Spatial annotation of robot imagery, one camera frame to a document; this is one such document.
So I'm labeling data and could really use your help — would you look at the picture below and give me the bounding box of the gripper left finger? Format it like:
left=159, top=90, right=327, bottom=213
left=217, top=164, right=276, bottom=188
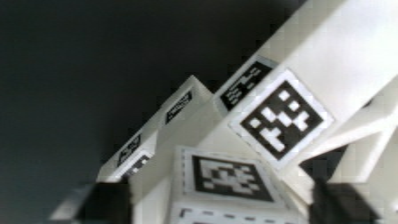
left=50, top=181, right=135, bottom=224

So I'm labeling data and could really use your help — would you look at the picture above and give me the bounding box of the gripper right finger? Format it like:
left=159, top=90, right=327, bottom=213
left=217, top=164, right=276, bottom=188
left=310, top=179, right=381, bottom=224

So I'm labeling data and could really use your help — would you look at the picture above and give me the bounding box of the white chair seat part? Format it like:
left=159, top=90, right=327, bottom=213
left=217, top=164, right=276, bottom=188
left=127, top=56, right=276, bottom=224

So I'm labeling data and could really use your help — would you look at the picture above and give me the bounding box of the white tagged cube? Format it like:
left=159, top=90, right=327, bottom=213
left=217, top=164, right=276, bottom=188
left=166, top=146, right=310, bottom=224

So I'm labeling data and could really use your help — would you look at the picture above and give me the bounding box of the white chair back frame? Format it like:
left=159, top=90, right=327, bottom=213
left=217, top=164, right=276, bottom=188
left=230, top=0, right=398, bottom=200

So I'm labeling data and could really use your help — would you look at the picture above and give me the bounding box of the white chair leg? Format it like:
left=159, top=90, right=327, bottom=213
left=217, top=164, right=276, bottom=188
left=96, top=76, right=214, bottom=182

